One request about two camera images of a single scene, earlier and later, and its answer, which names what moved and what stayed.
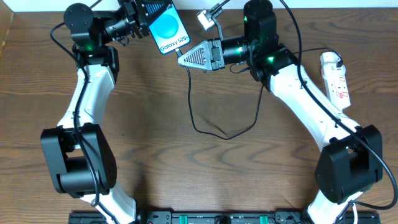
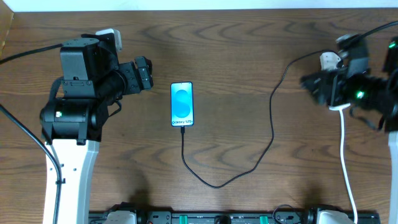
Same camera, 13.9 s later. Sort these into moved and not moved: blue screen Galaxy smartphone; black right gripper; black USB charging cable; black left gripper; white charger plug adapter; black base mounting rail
Moved: black right gripper; black USB charging cable; blue screen Galaxy smartphone; black left gripper
Not moved: white charger plug adapter; black base mounting rail
